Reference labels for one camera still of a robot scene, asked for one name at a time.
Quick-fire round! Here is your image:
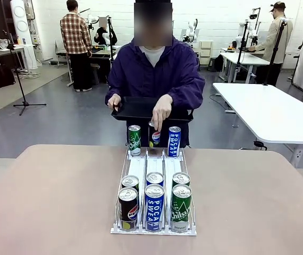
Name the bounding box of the black bag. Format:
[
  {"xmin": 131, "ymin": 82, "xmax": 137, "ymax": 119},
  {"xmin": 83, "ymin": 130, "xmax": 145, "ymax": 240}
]
[{"xmin": 0, "ymin": 64, "xmax": 16, "ymax": 88}]

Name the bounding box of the black light stand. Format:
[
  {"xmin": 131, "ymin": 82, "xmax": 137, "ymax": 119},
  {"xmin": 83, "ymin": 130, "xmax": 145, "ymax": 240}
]
[{"xmin": 262, "ymin": 18, "xmax": 288, "ymax": 86}]

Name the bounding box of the black camera stand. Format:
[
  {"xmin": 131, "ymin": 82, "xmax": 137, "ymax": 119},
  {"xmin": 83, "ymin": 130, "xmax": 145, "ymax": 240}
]
[{"xmin": 235, "ymin": 21, "xmax": 249, "ymax": 83}]

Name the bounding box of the bystander in plaid shirt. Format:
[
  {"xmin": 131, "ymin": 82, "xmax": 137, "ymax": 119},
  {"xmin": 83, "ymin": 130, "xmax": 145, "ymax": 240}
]
[{"xmin": 60, "ymin": 0, "xmax": 93, "ymax": 93}]

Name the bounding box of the seated bystander in black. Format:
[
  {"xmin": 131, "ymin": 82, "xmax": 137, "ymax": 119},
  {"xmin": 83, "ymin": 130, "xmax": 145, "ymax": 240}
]
[{"xmin": 93, "ymin": 16, "xmax": 118, "ymax": 46}]

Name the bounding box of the bystander in beige jacket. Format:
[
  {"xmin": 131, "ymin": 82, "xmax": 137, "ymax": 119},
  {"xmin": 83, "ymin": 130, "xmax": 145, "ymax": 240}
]
[{"xmin": 248, "ymin": 1, "xmax": 293, "ymax": 87}]

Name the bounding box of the black backpack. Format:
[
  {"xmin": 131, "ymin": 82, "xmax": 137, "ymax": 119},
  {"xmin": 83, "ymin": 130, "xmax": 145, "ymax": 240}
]
[{"xmin": 214, "ymin": 54, "xmax": 225, "ymax": 73}]

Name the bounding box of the black plastic tray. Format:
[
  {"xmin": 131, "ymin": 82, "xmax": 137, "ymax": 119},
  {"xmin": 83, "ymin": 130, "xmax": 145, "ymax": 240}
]
[{"xmin": 111, "ymin": 96, "xmax": 195, "ymax": 123}]

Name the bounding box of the large white table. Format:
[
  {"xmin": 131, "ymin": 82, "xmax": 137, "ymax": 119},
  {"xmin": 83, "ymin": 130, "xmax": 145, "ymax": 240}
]
[{"xmin": 212, "ymin": 82, "xmax": 303, "ymax": 168}]

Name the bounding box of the person's left hand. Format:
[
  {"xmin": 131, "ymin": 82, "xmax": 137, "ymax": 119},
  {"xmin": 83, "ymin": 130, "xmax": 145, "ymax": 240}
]
[{"xmin": 151, "ymin": 93, "xmax": 173, "ymax": 131}]

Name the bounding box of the white wire can dispenser rack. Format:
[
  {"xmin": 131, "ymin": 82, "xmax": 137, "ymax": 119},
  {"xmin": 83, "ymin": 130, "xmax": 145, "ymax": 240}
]
[{"xmin": 110, "ymin": 147, "xmax": 198, "ymax": 236}]

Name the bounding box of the white drawer cabinet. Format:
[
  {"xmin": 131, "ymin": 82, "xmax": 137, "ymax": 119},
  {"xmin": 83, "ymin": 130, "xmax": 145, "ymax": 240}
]
[{"xmin": 198, "ymin": 40, "xmax": 214, "ymax": 67}]

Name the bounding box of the person in purple jacket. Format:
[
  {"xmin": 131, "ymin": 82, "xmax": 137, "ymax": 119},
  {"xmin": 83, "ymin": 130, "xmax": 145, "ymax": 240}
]
[{"xmin": 105, "ymin": 0, "xmax": 206, "ymax": 149}]

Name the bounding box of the black tripod stand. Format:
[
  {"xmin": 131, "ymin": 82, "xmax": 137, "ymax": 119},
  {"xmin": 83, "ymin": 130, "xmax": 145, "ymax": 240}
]
[{"xmin": 2, "ymin": 29, "xmax": 47, "ymax": 116}]

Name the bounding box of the person's left forearm purple sleeve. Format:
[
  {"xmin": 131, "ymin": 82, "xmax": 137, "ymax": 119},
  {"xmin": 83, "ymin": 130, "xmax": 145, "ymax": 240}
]
[{"xmin": 167, "ymin": 76, "xmax": 206, "ymax": 109}]

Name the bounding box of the white tower air conditioner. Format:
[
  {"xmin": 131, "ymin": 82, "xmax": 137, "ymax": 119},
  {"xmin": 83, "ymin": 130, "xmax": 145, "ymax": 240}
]
[{"xmin": 10, "ymin": 0, "xmax": 38, "ymax": 70}]

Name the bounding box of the black tripod with camera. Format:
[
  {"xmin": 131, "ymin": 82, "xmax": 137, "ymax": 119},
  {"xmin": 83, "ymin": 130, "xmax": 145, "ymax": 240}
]
[{"xmin": 106, "ymin": 15, "xmax": 118, "ymax": 64}]

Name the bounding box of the black Pepsi can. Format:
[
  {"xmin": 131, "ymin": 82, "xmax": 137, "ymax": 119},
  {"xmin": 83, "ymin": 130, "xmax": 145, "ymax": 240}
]
[
  {"xmin": 121, "ymin": 175, "xmax": 140, "ymax": 213},
  {"xmin": 117, "ymin": 186, "xmax": 139, "ymax": 231},
  {"xmin": 148, "ymin": 121, "xmax": 163, "ymax": 148}
]

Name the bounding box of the cluttered white desk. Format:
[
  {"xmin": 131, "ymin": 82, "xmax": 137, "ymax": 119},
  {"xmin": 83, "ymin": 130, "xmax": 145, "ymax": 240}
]
[{"xmin": 0, "ymin": 38, "xmax": 30, "ymax": 86}]

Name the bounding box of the blue Pocari Sweat can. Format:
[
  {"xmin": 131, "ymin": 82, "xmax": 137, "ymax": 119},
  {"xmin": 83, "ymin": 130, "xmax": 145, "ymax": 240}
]
[
  {"xmin": 146, "ymin": 172, "xmax": 165, "ymax": 188},
  {"xmin": 167, "ymin": 126, "xmax": 182, "ymax": 157},
  {"xmin": 144, "ymin": 184, "xmax": 165, "ymax": 232}
]

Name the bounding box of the green Chilsung cider can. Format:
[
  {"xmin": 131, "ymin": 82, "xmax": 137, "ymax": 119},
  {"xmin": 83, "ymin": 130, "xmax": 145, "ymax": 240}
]
[
  {"xmin": 128, "ymin": 125, "xmax": 142, "ymax": 157},
  {"xmin": 170, "ymin": 184, "xmax": 192, "ymax": 233},
  {"xmin": 172, "ymin": 172, "xmax": 191, "ymax": 188}
]

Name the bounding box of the white desk with legs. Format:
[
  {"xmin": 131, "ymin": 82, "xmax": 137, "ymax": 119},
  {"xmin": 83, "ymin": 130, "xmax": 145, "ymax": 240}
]
[{"xmin": 218, "ymin": 52, "xmax": 271, "ymax": 83}]

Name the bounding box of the person's right hand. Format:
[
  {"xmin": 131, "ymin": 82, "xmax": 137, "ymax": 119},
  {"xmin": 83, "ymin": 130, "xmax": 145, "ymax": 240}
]
[{"xmin": 107, "ymin": 93, "xmax": 122, "ymax": 112}]

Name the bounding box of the person's right forearm purple sleeve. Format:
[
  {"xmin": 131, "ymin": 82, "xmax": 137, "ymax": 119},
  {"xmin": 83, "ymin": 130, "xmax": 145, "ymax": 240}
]
[{"xmin": 105, "ymin": 79, "xmax": 123, "ymax": 106}]

